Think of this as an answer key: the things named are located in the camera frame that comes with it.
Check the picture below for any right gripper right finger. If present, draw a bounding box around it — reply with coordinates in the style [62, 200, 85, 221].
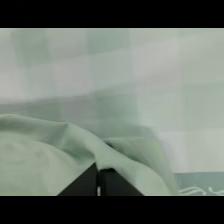
[99, 168, 145, 197]

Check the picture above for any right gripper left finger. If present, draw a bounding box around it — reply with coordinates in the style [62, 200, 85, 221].
[57, 162, 99, 197]

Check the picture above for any pale green shirt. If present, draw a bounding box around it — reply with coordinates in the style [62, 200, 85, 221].
[0, 113, 180, 197]

